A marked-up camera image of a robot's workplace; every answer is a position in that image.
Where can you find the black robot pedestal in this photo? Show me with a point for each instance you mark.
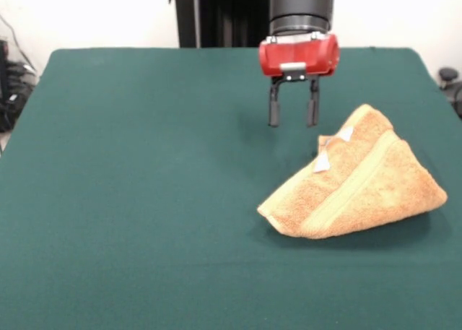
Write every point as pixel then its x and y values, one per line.
pixel 223 19

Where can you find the orange terry towel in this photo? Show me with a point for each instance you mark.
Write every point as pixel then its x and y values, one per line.
pixel 361 185

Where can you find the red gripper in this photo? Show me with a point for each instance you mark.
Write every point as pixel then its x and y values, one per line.
pixel 296 57

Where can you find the dark green table cloth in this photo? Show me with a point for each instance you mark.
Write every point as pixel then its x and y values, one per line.
pixel 108 200

